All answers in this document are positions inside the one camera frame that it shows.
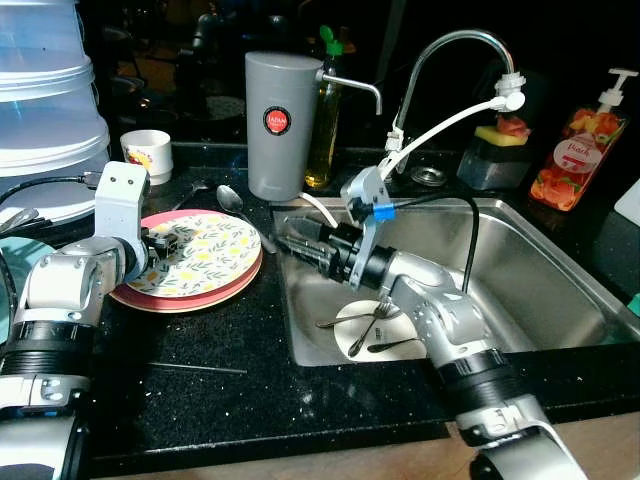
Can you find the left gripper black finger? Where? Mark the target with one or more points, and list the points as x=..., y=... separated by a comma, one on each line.
x=182, y=256
x=182, y=236

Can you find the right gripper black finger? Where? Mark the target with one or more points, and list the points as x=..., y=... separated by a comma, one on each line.
x=305, y=253
x=310, y=232

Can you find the floral print plate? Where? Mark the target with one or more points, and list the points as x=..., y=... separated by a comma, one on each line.
x=220, y=250

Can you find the silver metal fork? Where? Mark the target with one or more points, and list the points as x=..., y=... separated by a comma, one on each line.
x=365, y=330

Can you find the black utensil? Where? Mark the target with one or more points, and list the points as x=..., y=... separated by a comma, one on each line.
x=395, y=346

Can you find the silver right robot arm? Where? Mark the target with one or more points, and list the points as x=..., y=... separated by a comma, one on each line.
x=450, y=320

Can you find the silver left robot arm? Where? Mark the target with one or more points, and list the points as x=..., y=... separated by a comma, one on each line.
x=55, y=290

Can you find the pink plate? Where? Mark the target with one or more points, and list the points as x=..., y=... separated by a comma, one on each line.
x=180, y=302

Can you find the grey water filter canister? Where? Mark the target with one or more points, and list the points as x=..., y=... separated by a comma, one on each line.
x=282, y=160

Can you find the white plate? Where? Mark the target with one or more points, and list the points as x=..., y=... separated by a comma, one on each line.
x=350, y=340

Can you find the white printed cup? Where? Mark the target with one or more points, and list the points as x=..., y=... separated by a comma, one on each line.
x=147, y=158

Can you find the green capped oil bottle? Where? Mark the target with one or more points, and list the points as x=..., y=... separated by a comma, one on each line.
x=327, y=130

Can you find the thin dark stick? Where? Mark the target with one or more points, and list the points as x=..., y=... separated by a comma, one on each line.
x=200, y=368

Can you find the round metal counter fitting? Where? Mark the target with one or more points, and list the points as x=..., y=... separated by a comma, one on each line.
x=428, y=177

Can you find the teal plate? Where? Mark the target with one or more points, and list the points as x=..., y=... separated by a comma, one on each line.
x=25, y=248

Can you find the white board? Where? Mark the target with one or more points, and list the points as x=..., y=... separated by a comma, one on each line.
x=630, y=207

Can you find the teal cloth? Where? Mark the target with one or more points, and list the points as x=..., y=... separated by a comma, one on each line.
x=631, y=308

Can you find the black sponge holder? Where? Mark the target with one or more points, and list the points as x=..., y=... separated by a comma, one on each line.
x=492, y=170

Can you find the white stacked plastic containers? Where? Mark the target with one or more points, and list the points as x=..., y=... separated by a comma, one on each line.
x=40, y=120

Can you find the yellow sponge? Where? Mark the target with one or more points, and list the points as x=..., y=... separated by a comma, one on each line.
x=492, y=134

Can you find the peach soap pump bottle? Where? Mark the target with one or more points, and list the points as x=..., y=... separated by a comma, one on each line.
x=575, y=165

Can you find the stainless steel sink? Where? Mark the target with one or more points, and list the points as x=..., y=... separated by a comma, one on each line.
x=560, y=290

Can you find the chrome gooseneck faucet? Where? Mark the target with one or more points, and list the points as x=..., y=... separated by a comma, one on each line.
x=470, y=34

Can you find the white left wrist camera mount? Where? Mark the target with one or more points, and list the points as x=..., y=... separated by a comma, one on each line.
x=120, y=210

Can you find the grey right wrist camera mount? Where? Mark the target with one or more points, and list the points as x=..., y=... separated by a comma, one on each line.
x=362, y=195

